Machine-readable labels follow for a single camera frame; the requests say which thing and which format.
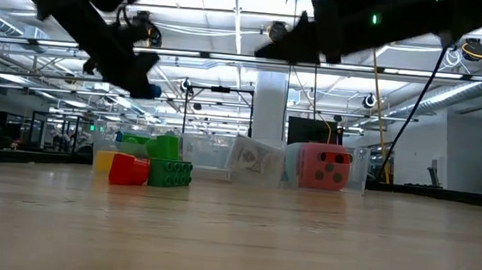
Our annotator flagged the grey floor stand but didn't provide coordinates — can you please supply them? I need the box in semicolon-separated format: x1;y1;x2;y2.
424;166;445;190

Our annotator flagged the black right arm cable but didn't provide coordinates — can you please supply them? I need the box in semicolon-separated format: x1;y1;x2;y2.
377;40;449;186

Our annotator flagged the yellow hanging cable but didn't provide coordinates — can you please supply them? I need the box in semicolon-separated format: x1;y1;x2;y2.
360;48;402;186

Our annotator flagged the green two-stud brick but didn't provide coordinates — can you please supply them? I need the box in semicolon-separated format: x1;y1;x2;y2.
144;133;182;162

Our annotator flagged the green small-stud brick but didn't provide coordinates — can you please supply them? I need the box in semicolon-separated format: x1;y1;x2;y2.
146;157;195;191

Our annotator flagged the silver ceiling duct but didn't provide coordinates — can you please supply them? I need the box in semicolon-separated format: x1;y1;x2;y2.
410;75;482;120

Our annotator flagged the red foam die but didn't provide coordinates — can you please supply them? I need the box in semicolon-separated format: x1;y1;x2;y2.
295;140;354;193

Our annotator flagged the long yellow brick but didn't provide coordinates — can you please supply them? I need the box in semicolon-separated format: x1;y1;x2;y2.
93;149;116;174

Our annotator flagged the black background rig frame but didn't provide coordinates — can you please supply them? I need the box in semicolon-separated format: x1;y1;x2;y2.
179;83;258;139

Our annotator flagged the black ceiling cable reel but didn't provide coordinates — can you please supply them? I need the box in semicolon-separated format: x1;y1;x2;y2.
266;20;292;46
360;91;379;111
178;77;196;99
127;9;166;49

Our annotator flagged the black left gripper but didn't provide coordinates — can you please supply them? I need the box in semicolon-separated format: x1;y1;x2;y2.
77;22;163;101

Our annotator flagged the red brick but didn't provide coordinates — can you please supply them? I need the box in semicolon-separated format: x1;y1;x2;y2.
107;151;151;188

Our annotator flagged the black white playing card box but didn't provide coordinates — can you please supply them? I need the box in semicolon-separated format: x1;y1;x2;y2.
224;133;288;187

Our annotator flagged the white pillar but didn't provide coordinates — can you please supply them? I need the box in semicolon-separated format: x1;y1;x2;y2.
250;69;290;143

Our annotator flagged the light teal brick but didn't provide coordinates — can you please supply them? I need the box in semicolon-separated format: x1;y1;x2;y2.
117;142;149;158

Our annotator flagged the black background monitor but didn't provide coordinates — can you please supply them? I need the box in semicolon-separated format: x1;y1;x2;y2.
286;115;345;150

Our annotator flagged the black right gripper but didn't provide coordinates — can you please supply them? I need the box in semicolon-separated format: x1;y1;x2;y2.
253;0;382;71

